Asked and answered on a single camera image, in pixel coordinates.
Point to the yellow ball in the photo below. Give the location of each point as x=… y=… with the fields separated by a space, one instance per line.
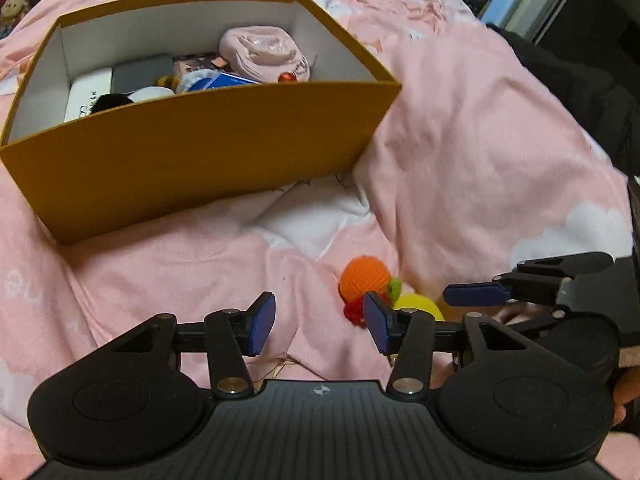
x=417 y=307

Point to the dark cloth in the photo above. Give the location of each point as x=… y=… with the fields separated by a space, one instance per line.
x=575 y=100

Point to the small red ball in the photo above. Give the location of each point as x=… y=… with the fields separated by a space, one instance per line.
x=286 y=77

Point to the printed card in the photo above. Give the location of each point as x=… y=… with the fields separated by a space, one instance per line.
x=197 y=62

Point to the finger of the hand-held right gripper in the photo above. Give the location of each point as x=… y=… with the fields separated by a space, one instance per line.
x=545 y=321
x=475 y=294

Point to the blue box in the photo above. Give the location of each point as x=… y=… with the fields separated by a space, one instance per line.
x=232 y=81

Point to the orange cardboard box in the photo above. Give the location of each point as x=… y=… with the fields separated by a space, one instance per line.
x=200 y=150

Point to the pink printed blanket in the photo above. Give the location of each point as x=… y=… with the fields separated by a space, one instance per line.
x=475 y=160

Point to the orange knitted toy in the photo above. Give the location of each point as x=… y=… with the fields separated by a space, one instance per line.
x=365 y=277

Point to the person's right hand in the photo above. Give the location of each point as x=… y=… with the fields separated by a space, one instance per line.
x=620 y=400

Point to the white box with black print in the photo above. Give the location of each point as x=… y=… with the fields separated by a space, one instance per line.
x=87 y=95

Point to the red knitted toy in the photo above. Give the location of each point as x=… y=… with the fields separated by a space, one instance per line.
x=355 y=310

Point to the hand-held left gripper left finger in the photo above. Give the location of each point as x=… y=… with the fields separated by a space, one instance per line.
x=262 y=322

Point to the black and white plush toy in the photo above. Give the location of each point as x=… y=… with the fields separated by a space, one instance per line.
x=145 y=94

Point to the grey flat case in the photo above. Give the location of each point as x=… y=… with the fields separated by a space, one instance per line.
x=142 y=72

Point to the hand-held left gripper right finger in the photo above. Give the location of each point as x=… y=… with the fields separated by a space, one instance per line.
x=377 y=322

